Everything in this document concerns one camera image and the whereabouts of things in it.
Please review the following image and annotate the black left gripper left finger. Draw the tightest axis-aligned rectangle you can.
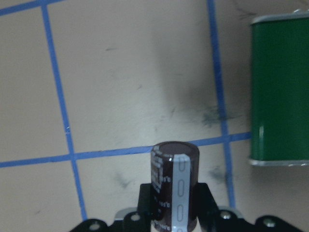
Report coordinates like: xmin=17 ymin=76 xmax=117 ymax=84
xmin=137 ymin=183 xmax=154 ymax=219

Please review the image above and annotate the green conveyor belt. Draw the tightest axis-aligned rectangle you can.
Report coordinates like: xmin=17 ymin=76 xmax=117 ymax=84
xmin=249 ymin=11 xmax=309 ymax=166

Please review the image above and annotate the dark brown electrolytic capacitor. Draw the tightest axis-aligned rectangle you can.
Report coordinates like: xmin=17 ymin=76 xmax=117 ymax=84
xmin=151 ymin=141 xmax=199 ymax=232

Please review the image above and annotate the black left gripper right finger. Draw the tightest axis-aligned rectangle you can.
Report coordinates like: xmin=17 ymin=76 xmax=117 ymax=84
xmin=196 ymin=183 xmax=219 ymax=232

